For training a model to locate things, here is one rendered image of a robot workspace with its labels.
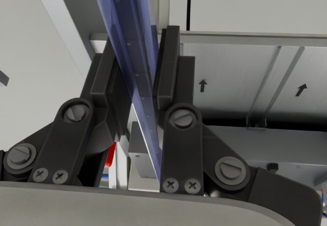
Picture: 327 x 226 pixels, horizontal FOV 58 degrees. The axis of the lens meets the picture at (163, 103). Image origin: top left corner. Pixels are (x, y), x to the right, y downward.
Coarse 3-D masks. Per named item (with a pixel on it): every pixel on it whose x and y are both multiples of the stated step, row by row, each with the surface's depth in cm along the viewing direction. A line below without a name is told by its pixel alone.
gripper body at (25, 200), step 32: (0, 192) 8; (32, 192) 7; (64, 192) 7; (96, 192) 7; (128, 192) 8; (160, 192) 8; (0, 224) 7; (32, 224) 7; (64, 224) 7; (96, 224) 7; (128, 224) 7; (160, 224) 7; (192, 224) 7; (224, 224) 7; (256, 224) 7; (288, 224) 7
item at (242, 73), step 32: (224, 64) 30; (256, 64) 30; (288, 64) 29; (320, 64) 29; (224, 96) 36; (256, 96) 35; (288, 96) 35; (320, 96) 34; (128, 128) 48; (288, 128) 42; (320, 128) 42
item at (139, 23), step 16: (112, 0) 8; (128, 0) 8; (144, 0) 8; (112, 16) 8; (128, 16) 8; (144, 16) 8; (112, 32) 9; (128, 32) 9; (144, 32) 9; (128, 48) 10; (144, 48) 10; (128, 64) 11; (144, 64) 11; (128, 80) 12; (144, 80) 12; (144, 96) 13; (144, 112) 14; (144, 128) 16; (160, 160) 21; (160, 176) 25
